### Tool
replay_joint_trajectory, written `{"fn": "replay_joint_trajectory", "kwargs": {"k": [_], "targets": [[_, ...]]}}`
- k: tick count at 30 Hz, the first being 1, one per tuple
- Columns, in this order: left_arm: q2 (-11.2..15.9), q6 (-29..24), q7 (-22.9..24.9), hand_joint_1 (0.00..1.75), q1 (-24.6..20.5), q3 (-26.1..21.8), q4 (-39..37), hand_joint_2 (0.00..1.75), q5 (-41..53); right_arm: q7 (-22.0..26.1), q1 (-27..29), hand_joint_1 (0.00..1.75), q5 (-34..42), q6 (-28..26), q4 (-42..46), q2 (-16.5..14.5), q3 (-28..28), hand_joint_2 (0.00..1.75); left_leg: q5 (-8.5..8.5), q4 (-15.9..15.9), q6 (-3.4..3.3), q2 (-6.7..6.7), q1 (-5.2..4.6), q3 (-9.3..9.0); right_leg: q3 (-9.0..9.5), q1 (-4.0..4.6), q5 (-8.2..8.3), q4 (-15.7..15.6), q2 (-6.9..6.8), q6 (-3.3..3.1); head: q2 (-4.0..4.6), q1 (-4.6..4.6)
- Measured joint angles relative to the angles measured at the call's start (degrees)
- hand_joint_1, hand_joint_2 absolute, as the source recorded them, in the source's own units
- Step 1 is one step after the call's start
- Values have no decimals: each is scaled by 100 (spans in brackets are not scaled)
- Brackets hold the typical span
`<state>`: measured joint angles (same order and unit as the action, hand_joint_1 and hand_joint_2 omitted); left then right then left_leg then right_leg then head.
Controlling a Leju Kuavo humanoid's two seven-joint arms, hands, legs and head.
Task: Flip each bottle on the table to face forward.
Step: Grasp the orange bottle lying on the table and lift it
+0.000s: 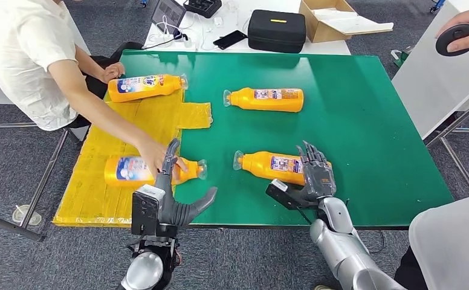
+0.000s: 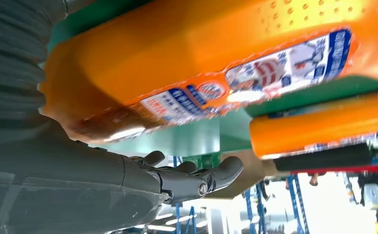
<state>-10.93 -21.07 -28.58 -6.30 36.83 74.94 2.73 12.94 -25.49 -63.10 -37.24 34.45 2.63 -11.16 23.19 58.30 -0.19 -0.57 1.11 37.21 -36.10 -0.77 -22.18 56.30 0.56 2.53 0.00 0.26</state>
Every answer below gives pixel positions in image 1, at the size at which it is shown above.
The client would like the black zip case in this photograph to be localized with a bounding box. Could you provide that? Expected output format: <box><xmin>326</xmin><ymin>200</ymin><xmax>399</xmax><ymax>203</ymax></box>
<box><xmin>247</xmin><ymin>9</ymin><xmax>308</xmax><ymax>54</ymax></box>

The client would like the green and white object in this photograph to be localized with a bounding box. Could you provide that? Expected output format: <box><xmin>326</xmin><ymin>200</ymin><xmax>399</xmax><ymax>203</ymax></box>
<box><xmin>390</xmin><ymin>46</ymin><xmax>415</xmax><ymax>69</ymax></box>

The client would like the white desk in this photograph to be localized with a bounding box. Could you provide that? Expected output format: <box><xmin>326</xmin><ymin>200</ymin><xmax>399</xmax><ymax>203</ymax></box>
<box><xmin>142</xmin><ymin>0</ymin><xmax>352</xmax><ymax>56</ymax></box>

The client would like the black round device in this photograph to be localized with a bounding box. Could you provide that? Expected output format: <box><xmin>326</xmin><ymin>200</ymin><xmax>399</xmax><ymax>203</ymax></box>
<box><xmin>435</xmin><ymin>22</ymin><xmax>469</xmax><ymax>57</ymax></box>

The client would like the person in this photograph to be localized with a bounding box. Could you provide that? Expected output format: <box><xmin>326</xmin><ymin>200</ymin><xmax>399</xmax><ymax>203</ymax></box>
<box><xmin>393</xmin><ymin>3</ymin><xmax>469</xmax><ymax>290</ymax></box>
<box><xmin>0</xmin><ymin>0</ymin><xmax>188</xmax><ymax>181</ymax></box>

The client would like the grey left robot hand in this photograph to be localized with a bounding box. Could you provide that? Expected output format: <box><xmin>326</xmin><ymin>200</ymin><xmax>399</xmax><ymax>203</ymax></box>
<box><xmin>154</xmin><ymin>138</ymin><xmax>218</xmax><ymax>229</ymax></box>

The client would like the yellow taped cardboard mat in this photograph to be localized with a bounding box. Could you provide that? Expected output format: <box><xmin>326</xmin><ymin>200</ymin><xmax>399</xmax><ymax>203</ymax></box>
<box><xmin>53</xmin><ymin>89</ymin><xmax>213</xmax><ymax>228</ymax></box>

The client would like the black smartphone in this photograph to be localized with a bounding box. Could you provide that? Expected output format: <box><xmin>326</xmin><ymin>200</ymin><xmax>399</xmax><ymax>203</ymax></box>
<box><xmin>213</xmin><ymin>30</ymin><xmax>248</xmax><ymax>51</ymax></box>

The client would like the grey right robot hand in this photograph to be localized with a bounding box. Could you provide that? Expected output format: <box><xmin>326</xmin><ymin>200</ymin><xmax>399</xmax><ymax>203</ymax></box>
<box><xmin>286</xmin><ymin>141</ymin><xmax>337</xmax><ymax>209</ymax></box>

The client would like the orange detergent bottle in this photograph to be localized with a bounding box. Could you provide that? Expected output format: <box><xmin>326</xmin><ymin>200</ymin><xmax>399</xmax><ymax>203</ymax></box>
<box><xmin>107</xmin><ymin>73</ymin><xmax>189</xmax><ymax>103</ymax></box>
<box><xmin>222</xmin><ymin>87</ymin><xmax>305</xmax><ymax>113</ymax></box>
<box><xmin>103</xmin><ymin>155</ymin><xmax>208</xmax><ymax>188</ymax></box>
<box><xmin>233</xmin><ymin>150</ymin><xmax>334</xmax><ymax>187</ymax></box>

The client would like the clear plastic cup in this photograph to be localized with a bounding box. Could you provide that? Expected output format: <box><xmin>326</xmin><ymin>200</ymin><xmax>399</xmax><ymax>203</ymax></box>
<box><xmin>11</xmin><ymin>205</ymin><xmax>42</xmax><ymax>226</ymax></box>

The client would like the person's left hand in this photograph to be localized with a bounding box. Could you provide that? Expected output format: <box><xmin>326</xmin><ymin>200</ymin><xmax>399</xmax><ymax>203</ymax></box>
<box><xmin>99</xmin><ymin>62</ymin><xmax>126</xmax><ymax>84</ymax></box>

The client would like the dark tablet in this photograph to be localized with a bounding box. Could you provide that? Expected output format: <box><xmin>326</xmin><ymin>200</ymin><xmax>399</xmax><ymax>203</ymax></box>
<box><xmin>151</xmin><ymin>0</ymin><xmax>187</xmax><ymax>36</ymax></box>

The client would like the black cable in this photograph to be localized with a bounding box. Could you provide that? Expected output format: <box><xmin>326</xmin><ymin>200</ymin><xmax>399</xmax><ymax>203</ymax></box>
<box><xmin>141</xmin><ymin>35</ymin><xmax>180</xmax><ymax>51</ymax></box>

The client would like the open cardboard box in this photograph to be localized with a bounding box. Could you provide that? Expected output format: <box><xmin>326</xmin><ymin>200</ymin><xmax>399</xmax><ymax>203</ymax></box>
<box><xmin>299</xmin><ymin>0</ymin><xmax>395</xmax><ymax>44</ymax></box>

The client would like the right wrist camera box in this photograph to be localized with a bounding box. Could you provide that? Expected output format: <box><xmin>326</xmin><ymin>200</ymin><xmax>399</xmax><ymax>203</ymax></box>
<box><xmin>265</xmin><ymin>179</ymin><xmax>299</xmax><ymax>211</ymax></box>

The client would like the white charging cable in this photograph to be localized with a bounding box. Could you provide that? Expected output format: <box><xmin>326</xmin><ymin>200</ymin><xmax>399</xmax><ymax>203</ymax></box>
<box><xmin>154</xmin><ymin>15</ymin><xmax>197</xmax><ymax>49</ymax></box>

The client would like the black tray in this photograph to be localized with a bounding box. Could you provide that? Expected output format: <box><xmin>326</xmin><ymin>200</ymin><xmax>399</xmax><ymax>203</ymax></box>
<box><xmin>183</xmin><ymin>0</ymin><xmax>223</xmax><ymax>19</ymax></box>

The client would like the white table with metal legs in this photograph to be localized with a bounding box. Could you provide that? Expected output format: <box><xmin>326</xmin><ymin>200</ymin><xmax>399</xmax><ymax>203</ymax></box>
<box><xmin>390</xmin><ymin>0</ymin><xmax>469</xmax><ymax>201</ymax></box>

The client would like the white flat sheet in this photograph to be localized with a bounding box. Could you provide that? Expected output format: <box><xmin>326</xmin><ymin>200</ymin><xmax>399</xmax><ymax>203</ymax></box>
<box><xmin>312</xmin><ymin>8</ymin><xmax>395</xmax><ymax>36</ymax></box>

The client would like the white bench with metal frame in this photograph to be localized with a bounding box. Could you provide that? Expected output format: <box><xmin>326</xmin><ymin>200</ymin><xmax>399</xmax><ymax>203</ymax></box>
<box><xmin>0</xmin><ymin>11</ymin><xmax>91</xmax><ymax>243</ymax></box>

